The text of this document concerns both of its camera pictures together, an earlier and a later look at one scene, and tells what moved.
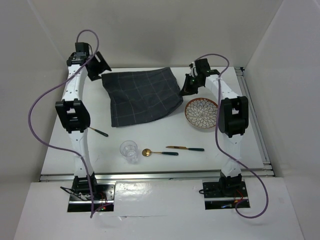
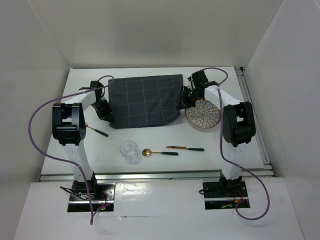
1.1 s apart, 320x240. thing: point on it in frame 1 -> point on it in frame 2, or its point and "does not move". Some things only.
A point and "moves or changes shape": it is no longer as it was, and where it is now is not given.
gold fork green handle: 100,132 does not move
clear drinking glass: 129,149 does not move
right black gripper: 187,90 -> 186,103
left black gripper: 101,66 -> 106,114
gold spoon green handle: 147,152 does not move
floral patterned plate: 201,113 does not move
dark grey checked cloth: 135,96 moves or changes shape
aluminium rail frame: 267,172 does not move
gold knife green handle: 186,148 does not move
